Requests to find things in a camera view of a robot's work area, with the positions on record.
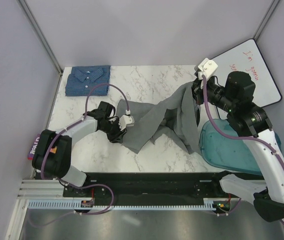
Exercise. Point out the right aluminium frame post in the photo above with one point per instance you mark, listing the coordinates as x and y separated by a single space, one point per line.
267 17

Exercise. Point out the teal plastic bin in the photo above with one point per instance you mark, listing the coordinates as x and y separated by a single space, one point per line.
221 147

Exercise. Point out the aluminium frame post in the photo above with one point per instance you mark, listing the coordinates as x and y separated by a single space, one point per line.
267 17
39 33

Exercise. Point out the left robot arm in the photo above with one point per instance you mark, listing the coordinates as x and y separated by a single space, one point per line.
52 157

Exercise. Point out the blue checked folded shirt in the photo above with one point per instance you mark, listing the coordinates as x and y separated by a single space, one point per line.
83 79

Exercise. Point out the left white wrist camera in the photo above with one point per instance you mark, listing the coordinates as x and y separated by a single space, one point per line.
126 121

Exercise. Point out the left aluminium frame post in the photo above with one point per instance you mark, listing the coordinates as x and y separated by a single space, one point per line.
39 33

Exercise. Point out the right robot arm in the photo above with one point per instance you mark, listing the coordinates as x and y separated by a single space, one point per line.
254 128

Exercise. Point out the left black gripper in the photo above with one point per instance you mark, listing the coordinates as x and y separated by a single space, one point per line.
117 137

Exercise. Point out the white whiteboard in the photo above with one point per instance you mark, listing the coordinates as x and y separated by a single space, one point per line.
247 57

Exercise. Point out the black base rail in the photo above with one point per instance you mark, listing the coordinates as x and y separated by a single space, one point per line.
149 188

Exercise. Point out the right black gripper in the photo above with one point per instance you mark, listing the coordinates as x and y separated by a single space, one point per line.
197 90

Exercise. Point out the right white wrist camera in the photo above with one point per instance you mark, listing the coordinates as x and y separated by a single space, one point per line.
207 68

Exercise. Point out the Roald Dahl book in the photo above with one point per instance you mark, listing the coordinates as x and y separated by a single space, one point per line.
33 147

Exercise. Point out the white slotted cable duct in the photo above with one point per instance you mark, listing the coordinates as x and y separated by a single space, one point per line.
77 204

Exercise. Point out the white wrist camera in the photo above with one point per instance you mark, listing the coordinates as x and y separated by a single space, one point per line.
126 121
207 68

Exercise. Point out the grey long sleeve shirt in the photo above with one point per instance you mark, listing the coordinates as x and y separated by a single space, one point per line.
177 117

